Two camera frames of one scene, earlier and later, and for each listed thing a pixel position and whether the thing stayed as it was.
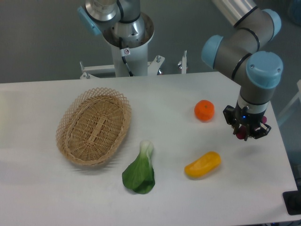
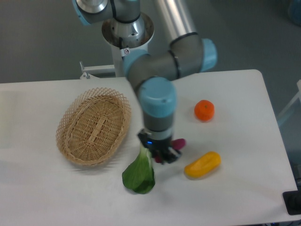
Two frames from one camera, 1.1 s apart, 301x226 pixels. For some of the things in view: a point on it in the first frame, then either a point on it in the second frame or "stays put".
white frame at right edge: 297,95 stays put
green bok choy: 139,176 stays put
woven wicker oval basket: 91,126 stays put
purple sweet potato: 242,132 → 177,144
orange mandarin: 204,110 stays put
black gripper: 252,122 → 159,148
